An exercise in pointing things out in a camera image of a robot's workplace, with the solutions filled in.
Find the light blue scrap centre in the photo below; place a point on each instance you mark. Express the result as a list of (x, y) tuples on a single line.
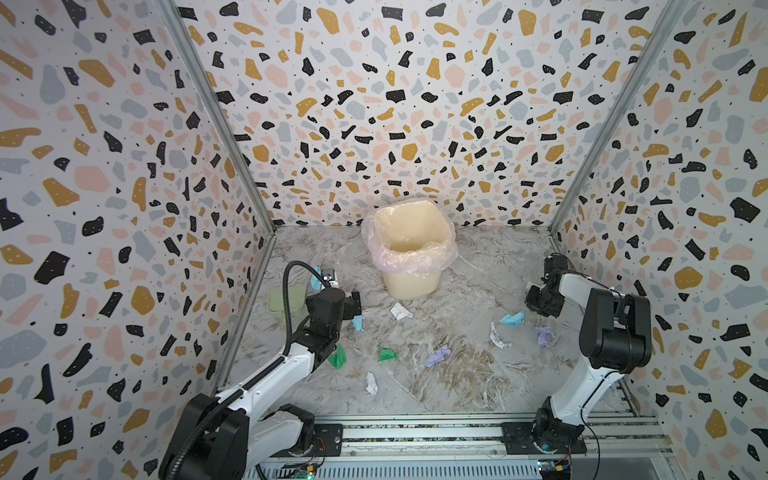
[(357, 322)]

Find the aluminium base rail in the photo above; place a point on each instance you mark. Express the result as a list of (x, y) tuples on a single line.
[(407, 446)]

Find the white scrap centre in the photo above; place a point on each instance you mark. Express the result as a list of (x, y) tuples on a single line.
[(400, 313)]

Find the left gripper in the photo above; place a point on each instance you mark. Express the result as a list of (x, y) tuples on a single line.
[(347, 310)]

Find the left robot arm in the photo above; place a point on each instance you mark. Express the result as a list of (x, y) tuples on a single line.
[(258, 396)]

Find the cream trash bin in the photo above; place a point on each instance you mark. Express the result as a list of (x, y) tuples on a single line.
[(411, 249)]

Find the cyan scrap right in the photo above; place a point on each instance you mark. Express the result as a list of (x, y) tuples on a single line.
[(513, 319)]

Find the light blue scrap far left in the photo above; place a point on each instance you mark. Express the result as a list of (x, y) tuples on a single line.
[(316, 283)]

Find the white scrap front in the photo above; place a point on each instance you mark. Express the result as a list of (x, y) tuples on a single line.
[(371, 384)]

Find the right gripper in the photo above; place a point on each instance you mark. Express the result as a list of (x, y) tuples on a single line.
[(537, 297)]

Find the right corner aluminium post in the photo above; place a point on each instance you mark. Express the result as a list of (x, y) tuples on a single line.
[(668, 18)]

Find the pink plastic bin liner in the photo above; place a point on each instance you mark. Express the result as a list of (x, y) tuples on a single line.
[(408, 255)]

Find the green scrap centre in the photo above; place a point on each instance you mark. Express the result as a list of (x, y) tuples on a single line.
[(386, 354)]

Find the lavender scrap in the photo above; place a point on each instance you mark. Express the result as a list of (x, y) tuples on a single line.
[(546, 336), (437, 356)]

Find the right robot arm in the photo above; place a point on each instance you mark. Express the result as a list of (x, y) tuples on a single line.
[(614, 339)]

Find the corner aluminium post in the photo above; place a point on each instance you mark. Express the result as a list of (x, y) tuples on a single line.
[(187, 52), (668, 18)]

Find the green scrap left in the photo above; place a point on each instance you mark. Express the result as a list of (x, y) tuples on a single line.
[(338, 358)]

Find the white printed scrap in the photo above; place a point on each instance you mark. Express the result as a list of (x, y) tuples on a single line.
[(496, 339)]

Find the left corner aluminium post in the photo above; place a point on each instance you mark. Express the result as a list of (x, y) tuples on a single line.
[(187, 52)]

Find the light blue scrap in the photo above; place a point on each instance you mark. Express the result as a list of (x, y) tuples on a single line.
[(357, 322), (316, 283)]

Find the green scrap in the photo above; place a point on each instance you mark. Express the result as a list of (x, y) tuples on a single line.
[(338, 358), (386, 354)]

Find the green dustpan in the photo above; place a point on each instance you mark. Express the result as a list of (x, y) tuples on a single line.
[(276, 306)]

